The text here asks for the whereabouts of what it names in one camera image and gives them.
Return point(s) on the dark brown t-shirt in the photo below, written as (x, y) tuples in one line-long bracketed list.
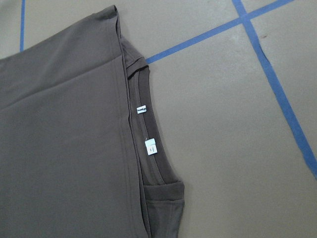
[(80, 151)]

